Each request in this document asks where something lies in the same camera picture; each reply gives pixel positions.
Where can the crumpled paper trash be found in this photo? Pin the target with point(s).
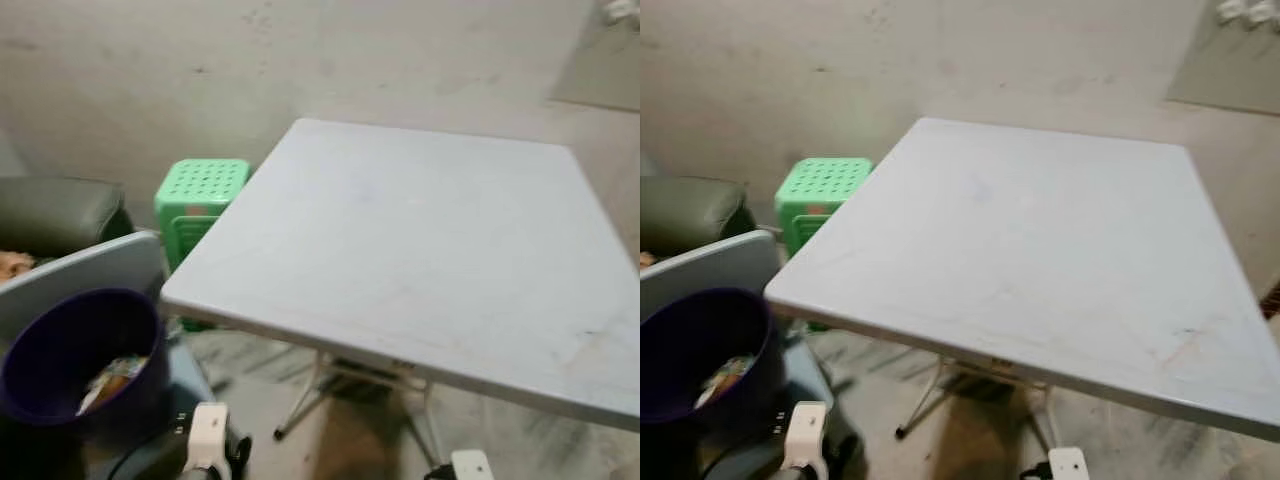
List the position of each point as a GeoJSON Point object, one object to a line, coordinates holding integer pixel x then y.
{"type": "Point", "coordinates": [730, 378]}
{"type": "Point", "coordinates": [115, 380]}

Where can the purple plastic rubbish bin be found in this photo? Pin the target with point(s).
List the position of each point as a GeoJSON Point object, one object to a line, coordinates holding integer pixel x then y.
{"type": "Point", "coordinates": [690, 330]}
{"type": "Point", "coordinates": [50, 340]}

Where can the grey plastic chair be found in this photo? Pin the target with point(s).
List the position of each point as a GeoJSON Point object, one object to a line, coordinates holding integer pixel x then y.
{"type": "Point", "coordinates": [715, 265]}
{"type": "Point", "coordinates": [90, 265]}

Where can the white folding table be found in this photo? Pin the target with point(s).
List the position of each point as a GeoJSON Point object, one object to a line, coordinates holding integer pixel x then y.
{"type": "Point", "coordinates": [1020, 240]}
{"type": "Point", "coordinates": [400, 240]}

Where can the green plastic stool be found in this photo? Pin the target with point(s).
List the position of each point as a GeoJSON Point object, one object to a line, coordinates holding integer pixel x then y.
{"type": "Point", "coordinates": [822, 185]}
{"type": "Point", "coordinates": [200, 185]}

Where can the pink crumpled cloth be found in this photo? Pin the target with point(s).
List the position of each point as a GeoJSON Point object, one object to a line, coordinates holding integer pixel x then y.
{"type": "Point", "coordinates": [14, 266]}
{"type": "Point", "coordinates": [646, 259]}

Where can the green leather sofa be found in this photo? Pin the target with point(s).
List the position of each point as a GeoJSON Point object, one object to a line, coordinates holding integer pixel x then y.
{"type": "Point", "coordinates": [60, 210]}
{"type": "Point", "coordinates": [690, 210]}

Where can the grey wall panel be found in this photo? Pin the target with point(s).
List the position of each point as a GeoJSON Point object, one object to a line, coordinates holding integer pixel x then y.
{"type": "Point", "coordinates": [1225, 70]}

